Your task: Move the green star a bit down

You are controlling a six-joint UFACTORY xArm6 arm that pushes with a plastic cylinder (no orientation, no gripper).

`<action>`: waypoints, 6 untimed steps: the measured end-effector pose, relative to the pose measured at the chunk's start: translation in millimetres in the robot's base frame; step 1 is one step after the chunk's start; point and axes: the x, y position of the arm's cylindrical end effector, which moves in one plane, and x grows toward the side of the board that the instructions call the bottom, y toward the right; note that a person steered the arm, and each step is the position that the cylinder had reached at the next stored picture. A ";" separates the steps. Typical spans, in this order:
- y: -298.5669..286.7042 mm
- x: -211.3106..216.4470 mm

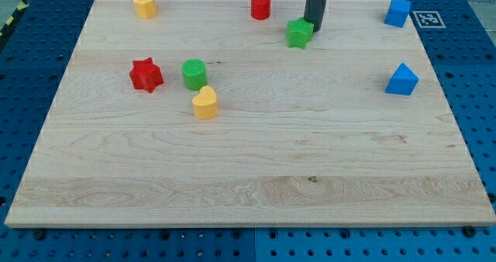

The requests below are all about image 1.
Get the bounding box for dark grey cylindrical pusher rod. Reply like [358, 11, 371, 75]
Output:
[304, 0, 327, 33]

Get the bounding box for green star block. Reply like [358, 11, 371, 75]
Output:
[286, 17, 314, 50]

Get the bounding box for red star block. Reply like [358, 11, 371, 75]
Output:
[129, 57, 164, 93]

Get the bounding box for red cylinder block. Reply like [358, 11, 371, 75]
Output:
[250, 0, 271, 20]

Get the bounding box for blue cube block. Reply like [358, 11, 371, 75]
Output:
[384, 0, 412, 28]

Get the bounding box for white fiducial marker tag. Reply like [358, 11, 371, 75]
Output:
[412, 11, 446, 29]

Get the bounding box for blue triangular prism block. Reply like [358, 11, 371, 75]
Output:
[385, 63, 419, 95]

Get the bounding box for green cylinder block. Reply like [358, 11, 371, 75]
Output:
[181, 59, 208, 91]

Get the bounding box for yellow heart block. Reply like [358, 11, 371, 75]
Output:
[192, 86, 219, 119]

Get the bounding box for light wooden board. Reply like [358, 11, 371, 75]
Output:
[5, 0, 495, 229]

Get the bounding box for yellow hexagon block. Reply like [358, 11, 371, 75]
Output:
[133, 0, 157, 19]

